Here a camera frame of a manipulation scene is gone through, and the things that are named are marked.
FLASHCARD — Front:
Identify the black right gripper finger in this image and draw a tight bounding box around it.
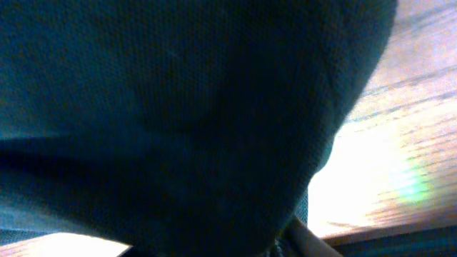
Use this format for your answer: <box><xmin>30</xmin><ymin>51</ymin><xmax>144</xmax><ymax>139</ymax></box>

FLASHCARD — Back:
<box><xmin>287</xmin><ymin>217</ymin><xmax>343</xmax><ymax>257</ymax></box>

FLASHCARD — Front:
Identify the black polo shirt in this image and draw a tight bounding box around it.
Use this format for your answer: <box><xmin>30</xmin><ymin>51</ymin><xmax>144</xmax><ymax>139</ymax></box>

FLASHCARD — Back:
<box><xmin>1</xmin><ymin>0</ymin><xmax>398</xmax><ymax>256</ymax></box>

